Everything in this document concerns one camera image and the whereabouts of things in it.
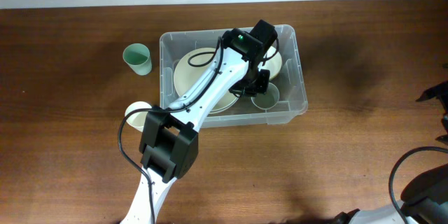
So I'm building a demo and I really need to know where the cream white cup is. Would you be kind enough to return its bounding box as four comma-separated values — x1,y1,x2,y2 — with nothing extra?
125,101,152,132

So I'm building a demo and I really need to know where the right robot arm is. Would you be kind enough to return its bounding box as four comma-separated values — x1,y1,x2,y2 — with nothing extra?
330,146,447,224

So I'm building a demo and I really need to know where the clear plastic storage bin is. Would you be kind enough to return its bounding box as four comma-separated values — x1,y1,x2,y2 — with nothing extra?
160,24,308,128

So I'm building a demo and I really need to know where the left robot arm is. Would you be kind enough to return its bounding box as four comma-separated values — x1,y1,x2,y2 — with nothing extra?
123,20,279,223

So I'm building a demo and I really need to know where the white small bowl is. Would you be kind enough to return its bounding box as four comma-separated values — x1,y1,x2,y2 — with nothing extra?
258,52,283,81

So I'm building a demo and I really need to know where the mint green cup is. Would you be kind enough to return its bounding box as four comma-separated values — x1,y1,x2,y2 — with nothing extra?
122,43,153,76

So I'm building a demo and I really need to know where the beige plate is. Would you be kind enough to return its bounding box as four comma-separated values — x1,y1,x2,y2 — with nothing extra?
174,48,238,114

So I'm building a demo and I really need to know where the grey cup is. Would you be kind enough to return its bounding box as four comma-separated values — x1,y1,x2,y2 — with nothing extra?
251,83,280,110

